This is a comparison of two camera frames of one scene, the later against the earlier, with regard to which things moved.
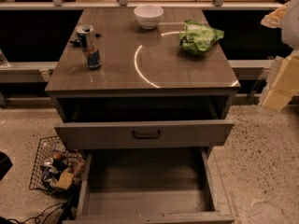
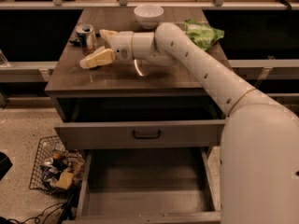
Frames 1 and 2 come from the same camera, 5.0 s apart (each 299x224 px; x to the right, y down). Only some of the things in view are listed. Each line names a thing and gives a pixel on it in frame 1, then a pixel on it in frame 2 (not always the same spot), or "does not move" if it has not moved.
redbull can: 85,36 does not move
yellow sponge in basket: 64,180 does not move
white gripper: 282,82 -> 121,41
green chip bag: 196,37 does not move
